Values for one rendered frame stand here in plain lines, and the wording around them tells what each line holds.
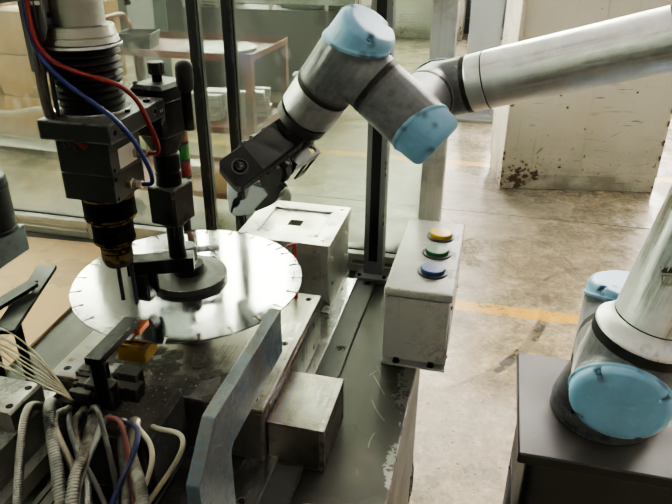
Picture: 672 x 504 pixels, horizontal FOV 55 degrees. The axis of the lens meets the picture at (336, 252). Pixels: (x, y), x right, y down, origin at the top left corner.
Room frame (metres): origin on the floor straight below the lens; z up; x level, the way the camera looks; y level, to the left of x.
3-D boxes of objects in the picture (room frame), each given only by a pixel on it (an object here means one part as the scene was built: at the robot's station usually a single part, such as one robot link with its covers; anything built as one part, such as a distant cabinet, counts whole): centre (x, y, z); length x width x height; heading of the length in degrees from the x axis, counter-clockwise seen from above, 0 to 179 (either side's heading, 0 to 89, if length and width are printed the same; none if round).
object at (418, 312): (1.02, -0.16, 0.82); 0.28 x 0.11 x 0.15; 166
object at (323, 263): (1.14, 0.08, 0.82); 0.18 x 0.18 x 0.15; 76
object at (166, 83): (0.75, 0.21, 1.17); 0.06 x 0.05 x 0.20; 157
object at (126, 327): (0.64, 0.26, 0.95); 0.10 x 0.03 x 0.07; 166
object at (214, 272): (0.83, 0.22, 0.96); 0.11 x 0.11 x 0.03
